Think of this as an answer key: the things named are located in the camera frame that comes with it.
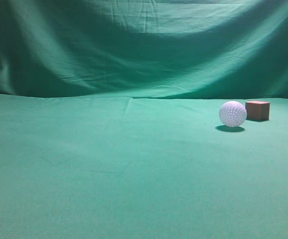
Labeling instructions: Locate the red-brown cube block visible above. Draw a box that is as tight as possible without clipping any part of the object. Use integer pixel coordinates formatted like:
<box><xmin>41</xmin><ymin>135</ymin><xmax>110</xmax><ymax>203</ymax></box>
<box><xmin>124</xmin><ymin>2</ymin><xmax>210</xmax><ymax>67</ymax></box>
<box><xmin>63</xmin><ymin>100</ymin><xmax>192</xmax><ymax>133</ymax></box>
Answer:
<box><xmin>245</xmin><ymin>101</ymin><xmax>270</xmax><ymax>121</ymax></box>

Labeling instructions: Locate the green cloth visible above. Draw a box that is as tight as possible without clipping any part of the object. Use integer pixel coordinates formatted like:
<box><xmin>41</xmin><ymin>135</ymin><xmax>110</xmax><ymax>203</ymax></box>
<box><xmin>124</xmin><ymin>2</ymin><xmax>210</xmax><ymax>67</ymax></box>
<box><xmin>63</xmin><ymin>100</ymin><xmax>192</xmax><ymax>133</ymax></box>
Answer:
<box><xmin>0</xmin><ymin>0</ymin><xmax>288</xmax><ymax>239</ymax></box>

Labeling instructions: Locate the white dimpled ball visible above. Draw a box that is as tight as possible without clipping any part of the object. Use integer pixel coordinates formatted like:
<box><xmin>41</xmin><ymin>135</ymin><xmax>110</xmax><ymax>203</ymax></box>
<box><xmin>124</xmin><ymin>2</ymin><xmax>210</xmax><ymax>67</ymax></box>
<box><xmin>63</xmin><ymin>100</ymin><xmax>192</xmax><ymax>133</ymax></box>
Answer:
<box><xmin>219</xmin><ymin>101</ymin><xmax>247</xmax><ymax>127</ymax></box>

